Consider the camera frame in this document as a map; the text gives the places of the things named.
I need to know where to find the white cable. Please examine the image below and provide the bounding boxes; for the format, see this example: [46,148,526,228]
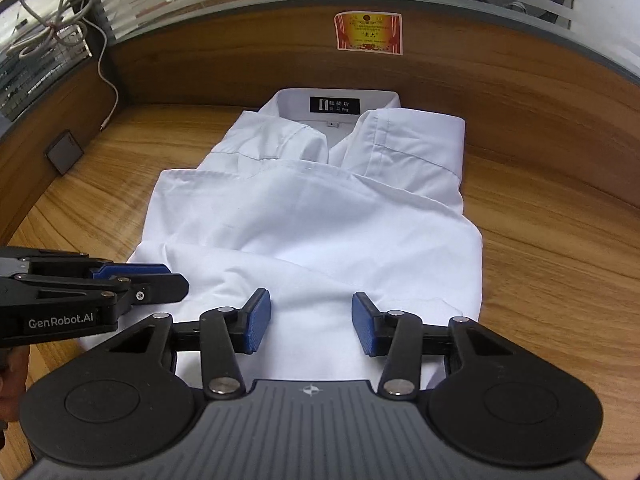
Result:
[6,0,122,134]

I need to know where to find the white collared shirt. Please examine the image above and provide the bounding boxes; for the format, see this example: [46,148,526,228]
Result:
[131,89,483,382]

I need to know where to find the person's left hand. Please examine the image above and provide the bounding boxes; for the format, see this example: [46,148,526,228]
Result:
[0,346,30,422]

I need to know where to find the red yellow sticker label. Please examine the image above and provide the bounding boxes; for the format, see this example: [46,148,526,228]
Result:
[333,11,404,55]

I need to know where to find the black wall socket box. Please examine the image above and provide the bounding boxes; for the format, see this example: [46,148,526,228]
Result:
[44,130,84,176]

